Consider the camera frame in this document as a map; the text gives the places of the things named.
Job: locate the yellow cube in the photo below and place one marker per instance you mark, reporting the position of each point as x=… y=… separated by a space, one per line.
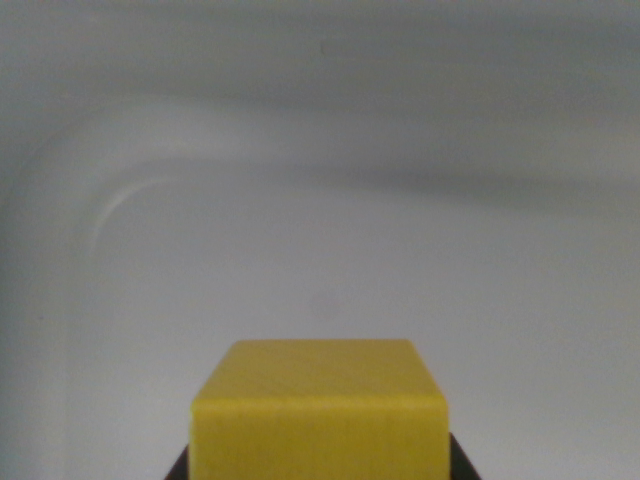
x=320 y=415

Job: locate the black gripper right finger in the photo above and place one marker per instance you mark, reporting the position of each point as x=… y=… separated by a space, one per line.
x=462 y=462

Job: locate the grey plastic bin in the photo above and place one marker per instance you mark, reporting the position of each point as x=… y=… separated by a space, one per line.
x=320 y=200

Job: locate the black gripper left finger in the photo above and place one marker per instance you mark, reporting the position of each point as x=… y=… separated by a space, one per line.
x=179 y=466

